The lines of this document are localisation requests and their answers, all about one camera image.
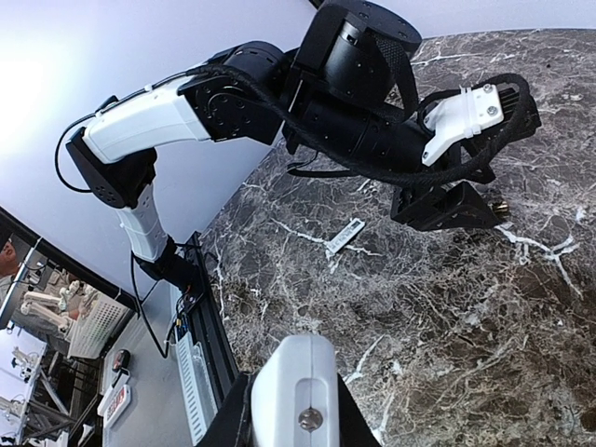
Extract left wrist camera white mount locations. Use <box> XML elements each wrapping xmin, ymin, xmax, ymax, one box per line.
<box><xmin>421</xmin><ymin>83</ymin><xmax>519</xmax><ymax>167</ymax></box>

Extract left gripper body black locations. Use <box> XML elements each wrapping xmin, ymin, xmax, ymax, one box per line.
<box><xmin>390</xmin><ymin>166</ymin><xmax>494</xmax><ymax>224</ymax></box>

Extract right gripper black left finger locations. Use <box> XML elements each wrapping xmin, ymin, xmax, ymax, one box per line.
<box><xmin>197</xmin><ymin>372</ymin><xmax>255</xmax><ymax>447</ymax></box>

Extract black front rail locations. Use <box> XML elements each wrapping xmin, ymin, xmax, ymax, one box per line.
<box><xmin>183</xmin><ymin>232</ymin><xmax>238</xmax><ymax>410</ymax></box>

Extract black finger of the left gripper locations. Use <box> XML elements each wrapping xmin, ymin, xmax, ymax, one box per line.
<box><xmin>400</xmin><ymin>182</ymin><xmax>498</xmax><ymax>231</ymax></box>

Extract white slotted cable duct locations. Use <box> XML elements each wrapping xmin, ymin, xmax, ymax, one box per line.
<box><xmin>176</xmin><ymin>333</ymin><xmax>217</xmax><ymax>446</ymax></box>

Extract white remote control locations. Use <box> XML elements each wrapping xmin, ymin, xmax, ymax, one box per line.
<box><xmin>251</xmin><ymin>334</ymin><xmax>340</xmax><ymax>446</ymax></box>

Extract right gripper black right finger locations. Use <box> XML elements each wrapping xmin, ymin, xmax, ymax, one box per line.
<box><xmin>338</xmin><ymin>376</ymin><xmax>381</xmax><ymax>447</ymax></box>

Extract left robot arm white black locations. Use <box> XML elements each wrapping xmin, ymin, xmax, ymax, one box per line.
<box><xmin>58</xmin><ymin>1</ymin><xmax>506</xmax><ymax>291</ymax></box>

